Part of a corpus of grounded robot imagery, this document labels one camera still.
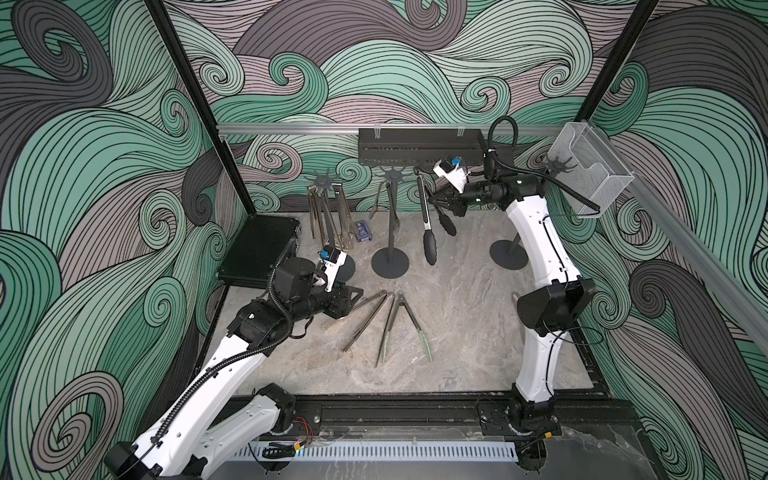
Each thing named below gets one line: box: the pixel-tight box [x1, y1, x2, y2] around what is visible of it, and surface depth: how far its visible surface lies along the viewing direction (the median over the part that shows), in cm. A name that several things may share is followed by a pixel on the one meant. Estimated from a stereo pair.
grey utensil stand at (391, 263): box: [371, 166, 412, 279], surface depth 106 cm
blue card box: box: [355, 220, 373, 242], surface depth 115 cm
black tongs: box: [416, 175, 457, 266], surface depth 75 cm
